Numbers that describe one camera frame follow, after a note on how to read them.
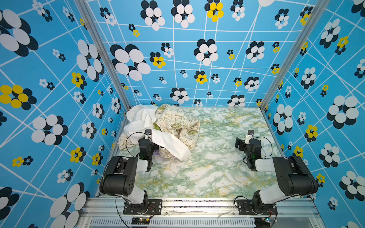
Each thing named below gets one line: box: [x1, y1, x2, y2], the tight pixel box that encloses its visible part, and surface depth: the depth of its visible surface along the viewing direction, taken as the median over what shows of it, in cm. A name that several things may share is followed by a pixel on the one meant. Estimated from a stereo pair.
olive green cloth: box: [152, 122, 163, 132], surface depth 95 cm
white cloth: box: [123, 104, 193, 162], surface depth 95 cm
